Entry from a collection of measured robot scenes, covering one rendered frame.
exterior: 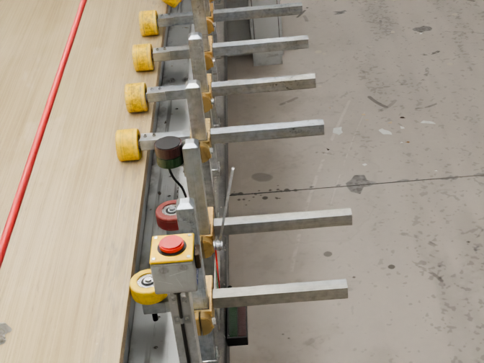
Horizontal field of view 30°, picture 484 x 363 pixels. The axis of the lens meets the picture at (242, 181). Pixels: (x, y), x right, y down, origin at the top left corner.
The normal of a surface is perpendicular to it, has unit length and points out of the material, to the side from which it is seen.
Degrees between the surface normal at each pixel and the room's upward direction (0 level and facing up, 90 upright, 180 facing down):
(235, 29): 90
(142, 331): 0
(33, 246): 0
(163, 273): 90
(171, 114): 0
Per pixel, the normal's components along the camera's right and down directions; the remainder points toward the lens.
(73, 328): -0.09, -0.83
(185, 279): 0.02, 0.56
